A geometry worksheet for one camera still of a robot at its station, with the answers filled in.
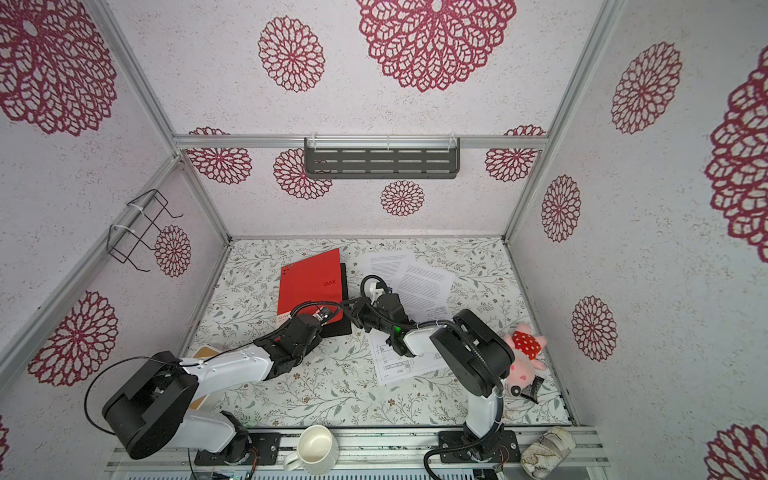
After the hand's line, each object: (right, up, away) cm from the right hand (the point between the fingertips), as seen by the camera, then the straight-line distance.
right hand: (338, 303), depth 86 cm
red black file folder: (-11, +6, +23) cm, 26 cm away
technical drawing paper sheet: (+15, -19, +2) cm, 25 cm away
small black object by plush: (+53, -23, -5) cm, 58 cm away
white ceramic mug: (-4, -38, -8) cm, 39 cm away
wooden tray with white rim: (-38, -14, -1) cm, 40 cm away
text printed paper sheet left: (+15, +11, +28) cm, 33 cm away
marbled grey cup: (+50, -34, -16) cm, 62 cm away
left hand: (-12, -9, +6) cm, 16 cm away
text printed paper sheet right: (+28, +1, +20) cm, 35 cm away
